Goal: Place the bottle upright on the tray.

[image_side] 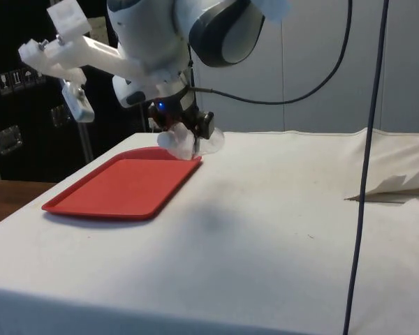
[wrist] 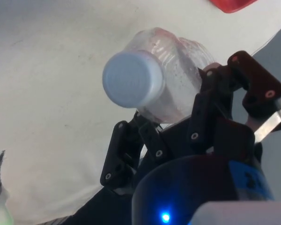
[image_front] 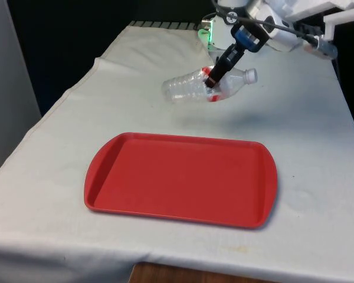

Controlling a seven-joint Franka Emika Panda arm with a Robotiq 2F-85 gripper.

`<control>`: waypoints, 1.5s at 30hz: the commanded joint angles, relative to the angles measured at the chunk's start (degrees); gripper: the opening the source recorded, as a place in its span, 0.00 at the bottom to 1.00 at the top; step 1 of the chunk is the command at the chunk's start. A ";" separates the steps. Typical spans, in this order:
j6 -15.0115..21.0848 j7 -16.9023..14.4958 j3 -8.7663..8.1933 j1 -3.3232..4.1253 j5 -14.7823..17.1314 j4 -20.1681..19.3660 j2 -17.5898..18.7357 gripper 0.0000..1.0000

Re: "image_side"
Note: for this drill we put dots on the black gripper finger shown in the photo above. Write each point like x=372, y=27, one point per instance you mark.
x=205, y=125

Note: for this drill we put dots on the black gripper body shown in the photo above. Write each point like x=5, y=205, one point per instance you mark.
x=167, y=110

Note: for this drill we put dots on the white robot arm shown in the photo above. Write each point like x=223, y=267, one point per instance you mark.
x=150, y=31

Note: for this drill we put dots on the red tray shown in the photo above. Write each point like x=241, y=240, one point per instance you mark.
x=125, y=185

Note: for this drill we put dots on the black cabinet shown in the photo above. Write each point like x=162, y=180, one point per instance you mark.
x=28, y=139

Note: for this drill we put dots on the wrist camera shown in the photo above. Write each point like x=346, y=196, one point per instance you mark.
x=90, y=52

